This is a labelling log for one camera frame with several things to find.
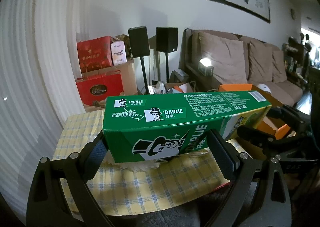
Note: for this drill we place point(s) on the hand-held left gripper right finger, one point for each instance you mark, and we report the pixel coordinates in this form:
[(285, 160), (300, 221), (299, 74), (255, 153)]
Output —
[(225, 149)]

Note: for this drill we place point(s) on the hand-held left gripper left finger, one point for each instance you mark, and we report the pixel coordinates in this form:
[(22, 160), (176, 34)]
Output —
[(98, 153)]

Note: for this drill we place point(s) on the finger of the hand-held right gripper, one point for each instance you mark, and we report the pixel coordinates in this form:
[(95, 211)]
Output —
[(287, 117), (252, 135)]

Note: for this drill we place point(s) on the white feather duster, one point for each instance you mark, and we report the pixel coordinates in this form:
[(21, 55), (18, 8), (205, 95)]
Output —
[(147, 165)]

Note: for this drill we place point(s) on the orange-lined cardboard box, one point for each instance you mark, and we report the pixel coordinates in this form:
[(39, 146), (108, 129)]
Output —
[(235, 87)]

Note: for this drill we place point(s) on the green yellow toothpaste box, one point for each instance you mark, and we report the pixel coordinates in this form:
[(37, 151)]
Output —
[(162, 127)]

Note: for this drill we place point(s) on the brown sofa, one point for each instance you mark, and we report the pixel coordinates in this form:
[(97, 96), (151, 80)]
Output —
[(287, 89)]

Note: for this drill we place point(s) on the white dome nail lamp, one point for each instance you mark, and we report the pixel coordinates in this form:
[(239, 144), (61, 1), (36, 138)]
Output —
[(264, 88)]

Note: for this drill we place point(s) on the brown sofa cushion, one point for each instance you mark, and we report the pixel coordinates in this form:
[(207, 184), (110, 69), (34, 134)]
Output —
[(278, 66), (260, 61), (222, 59)]

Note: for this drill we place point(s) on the yellow checked tablecloth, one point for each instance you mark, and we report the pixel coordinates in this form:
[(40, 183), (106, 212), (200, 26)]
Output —
[(150, 187)]

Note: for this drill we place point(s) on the red gift bag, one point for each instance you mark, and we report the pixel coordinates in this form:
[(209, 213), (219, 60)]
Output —
[(97, 89)]

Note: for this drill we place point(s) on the dark display shelf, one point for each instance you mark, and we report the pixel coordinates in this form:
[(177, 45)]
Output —
[(297, 51)]

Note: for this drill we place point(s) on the black lantern lamp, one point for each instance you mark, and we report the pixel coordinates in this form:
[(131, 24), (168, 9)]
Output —
[(206, 66)]

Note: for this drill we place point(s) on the open box of clutter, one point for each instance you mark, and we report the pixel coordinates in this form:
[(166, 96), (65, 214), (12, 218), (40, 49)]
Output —
[(160, 88)]

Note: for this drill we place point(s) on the black speaker stand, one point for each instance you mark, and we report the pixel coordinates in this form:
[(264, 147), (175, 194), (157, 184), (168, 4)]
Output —
[(143, 71), (166, 66)]

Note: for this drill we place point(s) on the red gift box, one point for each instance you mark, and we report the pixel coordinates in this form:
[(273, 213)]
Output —
[(93, 54)]

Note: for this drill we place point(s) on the white tissue pack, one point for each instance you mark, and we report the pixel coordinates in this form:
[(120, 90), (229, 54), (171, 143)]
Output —
[(118, 54)]

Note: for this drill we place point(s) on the white curtain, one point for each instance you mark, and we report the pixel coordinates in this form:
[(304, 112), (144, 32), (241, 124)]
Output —
[(37, 66)]

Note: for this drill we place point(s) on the black bookshelf speaker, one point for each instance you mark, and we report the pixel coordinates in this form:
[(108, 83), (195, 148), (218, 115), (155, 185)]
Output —
[(166, 39), (138, 41)]

